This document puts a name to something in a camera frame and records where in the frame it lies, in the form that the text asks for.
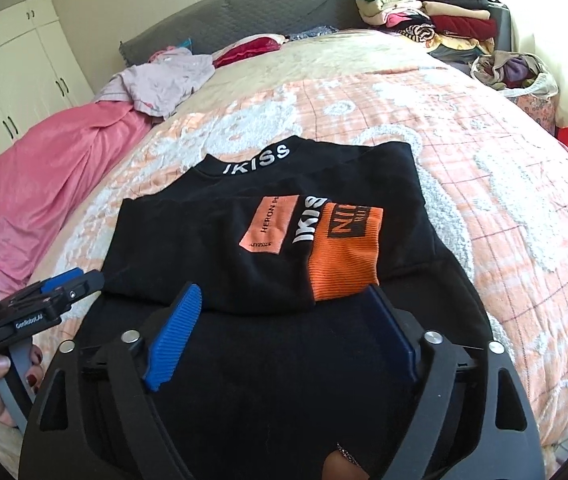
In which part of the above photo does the floral fabric bin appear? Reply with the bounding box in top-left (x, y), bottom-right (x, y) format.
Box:
top-left (514, 92), bottom-right (560, 136)

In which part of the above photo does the stack of folded clothes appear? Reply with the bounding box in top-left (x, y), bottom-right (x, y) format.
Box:
top-left (355, 0), bottom-right (500, 63)

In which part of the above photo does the blue patterned cloth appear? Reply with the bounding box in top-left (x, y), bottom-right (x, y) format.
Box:
top-left (289, 25), bottom-right (339, 42)

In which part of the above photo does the person's right hand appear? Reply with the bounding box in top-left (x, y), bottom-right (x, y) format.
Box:
top-left (323, 442), bottom-right (372, 480)

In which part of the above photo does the grey padded headboard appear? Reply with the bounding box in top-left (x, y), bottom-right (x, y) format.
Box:
top-left (118, 0), bottom-right (365, 63)

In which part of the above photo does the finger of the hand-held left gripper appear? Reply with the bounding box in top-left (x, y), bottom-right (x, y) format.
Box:
top-left (6, 270), bottom-right (105, 311)
top-left (38, 268), bottom-right (84, 293)

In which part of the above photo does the white bag of clothes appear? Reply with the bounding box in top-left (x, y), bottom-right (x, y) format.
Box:
top-left (470, 51), bottom-right (560, 101)

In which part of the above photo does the cream wardrobe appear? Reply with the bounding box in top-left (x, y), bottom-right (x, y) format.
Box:
top-left (0, 0), bottom-right (94, 181)

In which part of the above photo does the red pillow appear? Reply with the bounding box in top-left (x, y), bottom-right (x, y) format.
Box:
top-left (212, 34), bottom-right (289, 68)

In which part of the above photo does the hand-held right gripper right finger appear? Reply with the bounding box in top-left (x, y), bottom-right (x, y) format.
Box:
top-left (369, 284), bottom-right (547, 480)

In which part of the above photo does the light pink garment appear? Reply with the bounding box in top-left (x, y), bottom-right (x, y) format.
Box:
top-left (98, 47), bottom-right (215, 118)

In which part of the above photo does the black sweater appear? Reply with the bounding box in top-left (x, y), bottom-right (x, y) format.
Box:
top-left (81, 135), bottom-right (495, 480)

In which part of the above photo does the orange white printed blanket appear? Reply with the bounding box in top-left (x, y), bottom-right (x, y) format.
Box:
top-left (0, 30), bottom-right (568, 480)

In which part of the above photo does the pink bedsheet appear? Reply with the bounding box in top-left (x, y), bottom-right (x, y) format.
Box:
top-left (0, 100), bottom-right (155, 301)

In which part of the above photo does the dark grey cabinet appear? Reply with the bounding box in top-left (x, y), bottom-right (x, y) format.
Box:
top-left (489, 4), bottom-right (512, 56)

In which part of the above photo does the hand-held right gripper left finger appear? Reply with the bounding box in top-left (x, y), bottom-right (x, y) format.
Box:
top-left (18, 282), bottom-right (205, 480)

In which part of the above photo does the cream curtain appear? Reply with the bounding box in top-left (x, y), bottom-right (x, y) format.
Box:
top-left (474, 0), bottom-right (568, 161)

